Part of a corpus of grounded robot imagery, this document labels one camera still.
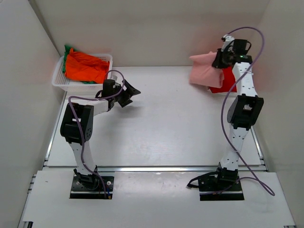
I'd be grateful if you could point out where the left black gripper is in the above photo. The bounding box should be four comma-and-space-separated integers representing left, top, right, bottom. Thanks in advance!
112, 79, 140, 108

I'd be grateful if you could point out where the pink t-shirt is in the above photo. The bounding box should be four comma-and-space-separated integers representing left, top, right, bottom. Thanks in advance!
189, 52, 224, 88

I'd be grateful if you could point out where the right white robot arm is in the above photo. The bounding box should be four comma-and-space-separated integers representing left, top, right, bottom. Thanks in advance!
212, 35, 264, 190

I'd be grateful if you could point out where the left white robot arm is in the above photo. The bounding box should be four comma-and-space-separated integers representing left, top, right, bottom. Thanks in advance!
60, 79, 141, 190

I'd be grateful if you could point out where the folded red t-shirt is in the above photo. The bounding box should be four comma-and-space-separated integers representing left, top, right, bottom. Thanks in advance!
209, 67, 236, 94

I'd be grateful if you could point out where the orange t-shirt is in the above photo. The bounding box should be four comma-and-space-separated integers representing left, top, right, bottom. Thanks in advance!
64, 48, 110, 84

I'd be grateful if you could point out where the green t-shirt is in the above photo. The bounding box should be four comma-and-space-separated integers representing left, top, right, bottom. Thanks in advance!
62, 44, 95, 85

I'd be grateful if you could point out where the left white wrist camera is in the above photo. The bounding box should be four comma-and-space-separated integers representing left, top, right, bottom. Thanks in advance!
110, 74, 118, 81

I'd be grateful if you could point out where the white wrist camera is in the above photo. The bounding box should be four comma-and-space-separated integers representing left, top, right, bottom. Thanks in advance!
221, 34, 235, 52
110, 74, 118, 81

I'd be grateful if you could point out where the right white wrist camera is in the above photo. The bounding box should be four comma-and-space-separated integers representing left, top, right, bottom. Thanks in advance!
221, 34, 235, 52

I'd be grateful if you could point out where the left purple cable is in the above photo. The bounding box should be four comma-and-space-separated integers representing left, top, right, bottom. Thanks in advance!
68, 69, 125, 199

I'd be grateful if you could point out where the purple cable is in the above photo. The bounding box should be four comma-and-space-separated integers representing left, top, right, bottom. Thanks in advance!
199, 26, 276, 197
68, 69, 125, 199

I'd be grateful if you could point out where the aluminium rail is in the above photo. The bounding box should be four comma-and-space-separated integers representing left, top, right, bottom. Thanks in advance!
97, 166, 217, 172

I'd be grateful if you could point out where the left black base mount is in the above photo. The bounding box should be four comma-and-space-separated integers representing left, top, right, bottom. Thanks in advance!
70, 169, 114, 200

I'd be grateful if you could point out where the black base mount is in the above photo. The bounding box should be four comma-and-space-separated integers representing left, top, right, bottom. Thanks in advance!
186, 168, 245, 201
70, 169, 114, 200

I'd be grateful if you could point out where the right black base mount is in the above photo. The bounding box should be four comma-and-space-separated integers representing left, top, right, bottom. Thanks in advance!
186, 168, 245, 201

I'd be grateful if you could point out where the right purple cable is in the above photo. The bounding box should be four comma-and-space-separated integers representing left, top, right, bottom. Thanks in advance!
199, 26, 276, 197

